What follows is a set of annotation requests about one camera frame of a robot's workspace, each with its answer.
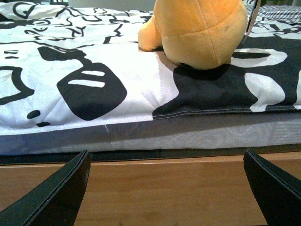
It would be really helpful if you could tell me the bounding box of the grey patterned mattress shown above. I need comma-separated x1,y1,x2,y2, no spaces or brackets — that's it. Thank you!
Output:
0,112,301,156

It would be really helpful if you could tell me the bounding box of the orange plush dinosaur toy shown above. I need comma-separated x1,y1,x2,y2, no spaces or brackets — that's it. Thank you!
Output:
138,0,248,70

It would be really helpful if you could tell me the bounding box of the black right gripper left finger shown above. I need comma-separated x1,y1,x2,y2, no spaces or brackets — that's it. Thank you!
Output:
0,151,91,226

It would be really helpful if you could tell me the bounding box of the wooden bed frame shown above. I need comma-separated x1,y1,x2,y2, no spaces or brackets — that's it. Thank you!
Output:
0,150,301,226

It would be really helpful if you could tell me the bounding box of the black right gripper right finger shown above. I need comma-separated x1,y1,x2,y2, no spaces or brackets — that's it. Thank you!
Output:
243,151,301,226

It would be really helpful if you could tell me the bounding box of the black and white patterned duvet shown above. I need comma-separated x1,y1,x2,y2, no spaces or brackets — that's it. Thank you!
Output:
0,1,301,136

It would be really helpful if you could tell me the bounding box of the white toy hang tag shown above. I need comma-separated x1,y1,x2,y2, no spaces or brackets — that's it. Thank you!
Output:
245,0,261,37

